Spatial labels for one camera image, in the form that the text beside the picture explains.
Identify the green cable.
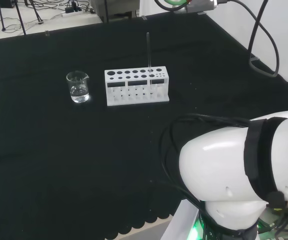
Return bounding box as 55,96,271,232
154,0,187,12

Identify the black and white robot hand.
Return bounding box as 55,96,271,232
185,0,220,13

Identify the clear glass rod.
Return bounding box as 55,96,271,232
146,32,153,99

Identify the black bench cloth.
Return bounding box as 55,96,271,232
0,7,288,240

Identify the thick black cable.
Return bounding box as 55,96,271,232
218,0,280,78

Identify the clear glass beaker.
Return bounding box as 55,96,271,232
66,70,91,104

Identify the white test tube rack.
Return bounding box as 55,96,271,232
104,65,170,108

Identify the dark grey box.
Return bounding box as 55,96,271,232
90,0,141,24

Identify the black tripod leg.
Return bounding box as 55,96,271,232
13,0,27,36
0,0,7,32
31,0,44,24

